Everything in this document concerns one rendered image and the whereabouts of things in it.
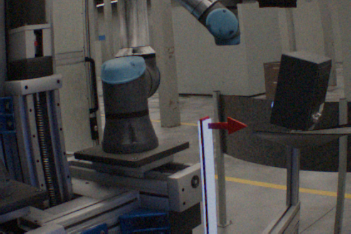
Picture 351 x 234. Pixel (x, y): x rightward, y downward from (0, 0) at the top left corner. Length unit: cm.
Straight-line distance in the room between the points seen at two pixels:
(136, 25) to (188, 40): 1020
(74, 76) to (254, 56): 822
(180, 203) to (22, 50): 52
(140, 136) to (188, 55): 1038
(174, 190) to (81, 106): 160
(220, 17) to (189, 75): 1047
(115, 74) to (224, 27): 29
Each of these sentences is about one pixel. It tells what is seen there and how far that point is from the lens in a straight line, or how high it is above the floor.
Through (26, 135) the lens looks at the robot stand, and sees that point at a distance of 106.
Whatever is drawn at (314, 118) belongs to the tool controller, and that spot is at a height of 108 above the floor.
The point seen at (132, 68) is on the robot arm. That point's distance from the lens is 115.
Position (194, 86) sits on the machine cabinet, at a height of 22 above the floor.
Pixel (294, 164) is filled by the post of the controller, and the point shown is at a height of 98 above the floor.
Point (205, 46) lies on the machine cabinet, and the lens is 1111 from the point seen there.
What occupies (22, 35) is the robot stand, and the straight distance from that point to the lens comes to 106.
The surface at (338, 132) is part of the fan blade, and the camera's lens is 52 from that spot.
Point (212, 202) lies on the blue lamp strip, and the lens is 67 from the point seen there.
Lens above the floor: 129
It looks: 7 degrees down
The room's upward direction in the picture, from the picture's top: 5 degrees counter-clockwise
